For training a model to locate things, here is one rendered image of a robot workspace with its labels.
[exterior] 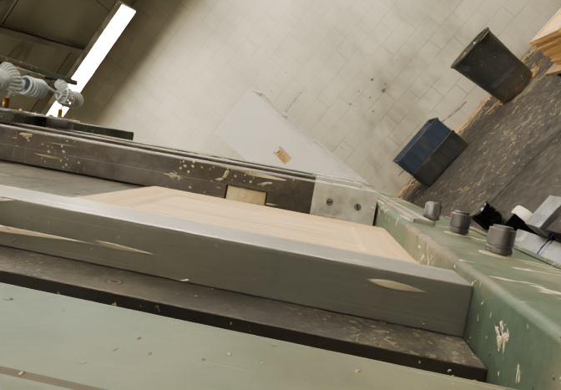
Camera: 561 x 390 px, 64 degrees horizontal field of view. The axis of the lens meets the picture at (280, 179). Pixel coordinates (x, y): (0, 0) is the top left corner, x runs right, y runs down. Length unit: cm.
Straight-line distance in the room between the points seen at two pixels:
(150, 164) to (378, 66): 514
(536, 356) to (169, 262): 25
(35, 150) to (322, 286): 81
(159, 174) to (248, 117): 368
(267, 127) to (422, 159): 164
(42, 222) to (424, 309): 31
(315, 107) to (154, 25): 241
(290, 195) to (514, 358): 65
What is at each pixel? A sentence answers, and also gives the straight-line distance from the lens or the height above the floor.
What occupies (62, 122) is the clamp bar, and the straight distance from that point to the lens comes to 174.
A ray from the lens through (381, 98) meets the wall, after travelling 590.
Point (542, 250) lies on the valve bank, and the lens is 71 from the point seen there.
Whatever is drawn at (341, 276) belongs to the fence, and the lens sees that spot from 35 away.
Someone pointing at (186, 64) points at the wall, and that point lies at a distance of 632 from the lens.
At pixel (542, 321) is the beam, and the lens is 29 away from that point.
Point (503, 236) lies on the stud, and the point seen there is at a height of 86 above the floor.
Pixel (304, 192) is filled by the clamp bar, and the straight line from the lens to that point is 89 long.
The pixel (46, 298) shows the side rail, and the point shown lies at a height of 109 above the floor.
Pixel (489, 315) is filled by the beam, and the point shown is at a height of 90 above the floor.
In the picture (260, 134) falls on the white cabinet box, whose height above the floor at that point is 168.
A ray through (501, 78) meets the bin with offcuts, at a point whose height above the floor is 23.
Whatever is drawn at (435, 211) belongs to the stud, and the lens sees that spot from 75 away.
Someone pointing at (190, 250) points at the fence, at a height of 108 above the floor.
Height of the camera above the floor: 105
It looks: 2 degrees up
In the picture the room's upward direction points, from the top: 49 degrees counter-clockwise
